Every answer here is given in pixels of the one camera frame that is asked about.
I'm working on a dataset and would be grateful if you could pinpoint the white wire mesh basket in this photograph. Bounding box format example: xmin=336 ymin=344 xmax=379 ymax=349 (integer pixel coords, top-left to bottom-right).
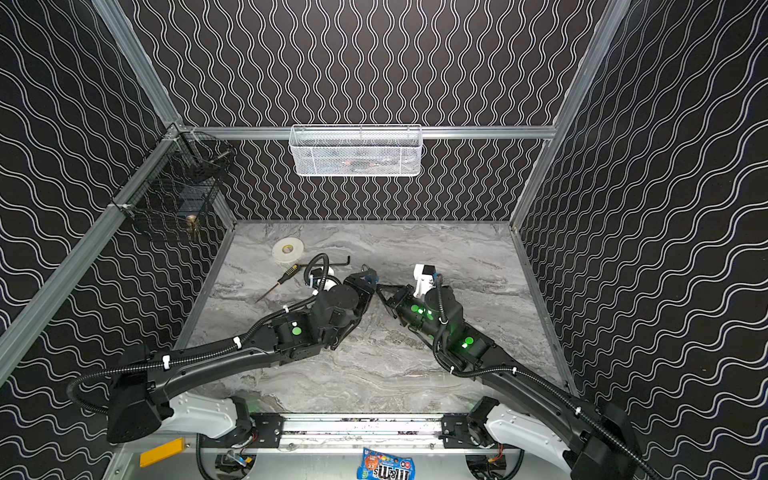
xmin=288 ymin=124 xmax=424 ymax=177

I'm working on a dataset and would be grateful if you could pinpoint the black wire basket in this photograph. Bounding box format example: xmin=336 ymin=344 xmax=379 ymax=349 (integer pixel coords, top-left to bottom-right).
xmin=119 ymin=132 xmax=236 ymax=244

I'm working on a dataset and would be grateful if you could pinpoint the M&M's candy bag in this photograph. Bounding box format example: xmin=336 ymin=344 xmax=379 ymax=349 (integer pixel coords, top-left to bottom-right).
xmin=356 ymin=448 xmax=416 ymax=480

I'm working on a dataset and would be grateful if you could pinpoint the yellow black screwdriver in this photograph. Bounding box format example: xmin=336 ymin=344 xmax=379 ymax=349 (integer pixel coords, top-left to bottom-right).
xmin=255 ymin=263 xmax=302 ymax=303

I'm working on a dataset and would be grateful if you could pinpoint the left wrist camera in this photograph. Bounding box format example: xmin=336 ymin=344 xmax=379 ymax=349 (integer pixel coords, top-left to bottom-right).
xmin=309 ymin=269 xmax=339 ymax=295

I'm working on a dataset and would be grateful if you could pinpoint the white tape roll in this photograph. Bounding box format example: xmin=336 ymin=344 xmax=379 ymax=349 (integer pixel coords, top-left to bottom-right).
xmin=272 ymin=237 xmax=305 ymax=264

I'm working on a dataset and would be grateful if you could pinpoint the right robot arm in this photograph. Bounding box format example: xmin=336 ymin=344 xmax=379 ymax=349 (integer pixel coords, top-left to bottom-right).
xmin=377 ymin=285 xmax=659 ymax=479

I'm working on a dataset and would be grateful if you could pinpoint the brass item in basket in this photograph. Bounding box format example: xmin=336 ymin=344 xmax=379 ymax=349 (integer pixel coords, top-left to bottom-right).
xmin=185 ymin=215 xmax=200 ymax=240

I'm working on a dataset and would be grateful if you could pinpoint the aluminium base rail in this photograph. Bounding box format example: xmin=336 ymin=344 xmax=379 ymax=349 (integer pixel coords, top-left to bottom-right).
xmin=233 ymin=405 xmax=569 ymax=456

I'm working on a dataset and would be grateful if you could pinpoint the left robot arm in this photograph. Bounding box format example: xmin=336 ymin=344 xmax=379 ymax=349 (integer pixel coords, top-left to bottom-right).
xmin=66 ymin=267 xmax=378 ymax=443

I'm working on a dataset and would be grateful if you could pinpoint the yellow block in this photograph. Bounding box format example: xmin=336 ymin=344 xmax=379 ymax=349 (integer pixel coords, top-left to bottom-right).
xmin=139 ymin=438 xmax=186 ymax=468

